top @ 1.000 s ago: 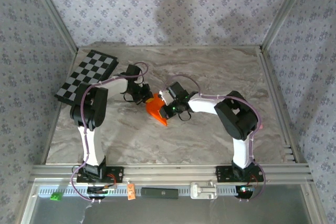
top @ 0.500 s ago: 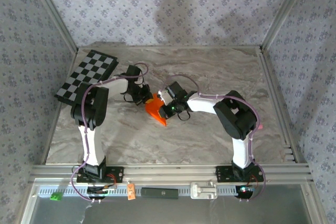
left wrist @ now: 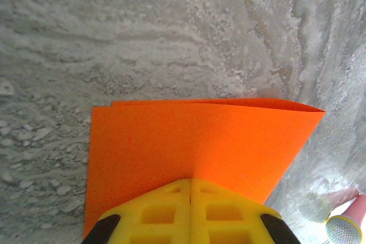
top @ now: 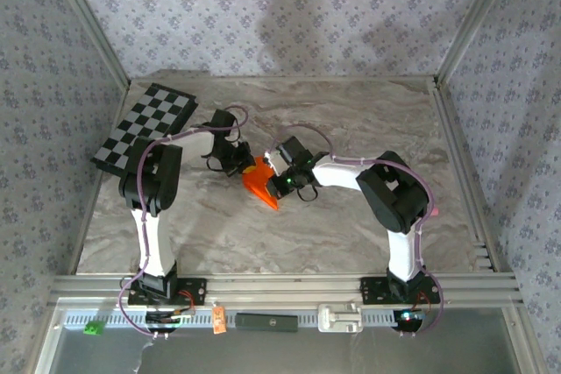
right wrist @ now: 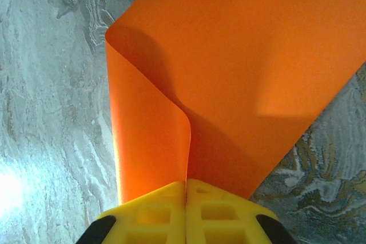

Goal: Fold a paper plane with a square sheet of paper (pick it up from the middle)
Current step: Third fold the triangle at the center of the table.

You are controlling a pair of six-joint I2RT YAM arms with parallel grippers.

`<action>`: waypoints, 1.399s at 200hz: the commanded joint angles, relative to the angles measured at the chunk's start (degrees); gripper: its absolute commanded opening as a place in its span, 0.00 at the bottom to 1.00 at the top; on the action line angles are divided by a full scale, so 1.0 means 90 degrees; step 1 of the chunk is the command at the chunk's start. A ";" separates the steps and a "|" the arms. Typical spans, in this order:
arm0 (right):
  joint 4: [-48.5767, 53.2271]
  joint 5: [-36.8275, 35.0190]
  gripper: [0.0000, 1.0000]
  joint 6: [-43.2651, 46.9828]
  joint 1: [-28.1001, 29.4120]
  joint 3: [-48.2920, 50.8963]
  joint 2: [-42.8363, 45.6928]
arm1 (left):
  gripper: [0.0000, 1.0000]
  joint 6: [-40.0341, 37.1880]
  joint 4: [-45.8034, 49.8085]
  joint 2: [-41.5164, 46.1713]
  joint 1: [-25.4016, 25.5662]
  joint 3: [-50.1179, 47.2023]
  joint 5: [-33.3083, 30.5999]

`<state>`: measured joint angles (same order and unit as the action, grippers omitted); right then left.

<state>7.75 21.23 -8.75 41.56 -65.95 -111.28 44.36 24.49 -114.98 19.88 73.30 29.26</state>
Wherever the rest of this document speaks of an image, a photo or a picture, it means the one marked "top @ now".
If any white plastic bracket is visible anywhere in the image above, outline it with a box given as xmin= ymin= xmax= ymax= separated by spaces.
xmin=317 ymin=302 xmax=364 ymax=334

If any orange cloth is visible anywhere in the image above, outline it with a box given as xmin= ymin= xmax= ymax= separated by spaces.
xmin=242 ymin=155 xmax=281 ymax=212

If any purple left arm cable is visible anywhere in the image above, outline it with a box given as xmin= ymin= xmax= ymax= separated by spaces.
xmin=117 ymin=104 xmax=250 ymax=340

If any black left gripper cable loop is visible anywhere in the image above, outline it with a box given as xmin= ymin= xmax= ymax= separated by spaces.
xmin=200 ymin=152 xmax=230 ymax=174

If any black bar device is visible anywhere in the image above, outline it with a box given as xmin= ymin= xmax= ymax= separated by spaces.
xmin=234 ymin=312 xmax=299 ymax=334

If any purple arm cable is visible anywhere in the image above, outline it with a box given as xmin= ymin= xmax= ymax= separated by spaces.
xmin=117 ymin=104 xmax=250 ymax=340
xmin=266 ymin=123 xmax=444 ymax=340

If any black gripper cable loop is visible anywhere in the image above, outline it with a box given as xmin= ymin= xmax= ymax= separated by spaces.
xmin=295 ymin=185 xmax=320 ymax=203
xmin=200 ymin=152 xmax=230 ymax=174

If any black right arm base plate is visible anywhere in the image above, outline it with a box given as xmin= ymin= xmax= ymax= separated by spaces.
xmin=359 ymin=276 xmax=442 ymax=305

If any orange tag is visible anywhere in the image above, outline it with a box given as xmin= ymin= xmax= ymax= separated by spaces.
xmin=211 ymin=306 xmax=228 ymax=335

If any aluminium table side rail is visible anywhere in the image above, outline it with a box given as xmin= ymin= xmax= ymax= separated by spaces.
xmin=67 ymin=80 xmax=132 ymax=274
xmin=431 ymin=78 xmax=501 ymax=272

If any black right gripper cable loop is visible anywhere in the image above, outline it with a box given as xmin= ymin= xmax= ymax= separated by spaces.
xmin=295 ymin=185 xmax=320 ymax=203

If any black and grey chessboard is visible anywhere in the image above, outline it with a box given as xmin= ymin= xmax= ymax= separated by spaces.
xmin=90 ymin=82 xmax=199 ymax=173

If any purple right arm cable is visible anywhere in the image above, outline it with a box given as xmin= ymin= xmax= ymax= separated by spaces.
xmin=266 ymin=123 xmax=444 ymax=340

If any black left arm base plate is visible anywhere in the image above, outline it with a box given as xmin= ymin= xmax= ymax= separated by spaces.
xmin=128 ymin=276 xmax=208 ymax=307

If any aluminium frame cross rail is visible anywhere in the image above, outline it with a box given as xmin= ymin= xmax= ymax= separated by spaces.
xmin=50 ymin=272 xmax=525 ymax=309

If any grey slotted cable tray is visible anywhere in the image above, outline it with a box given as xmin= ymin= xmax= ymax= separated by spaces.
xmin=63 ymin=308 xmax=429 ymax=330

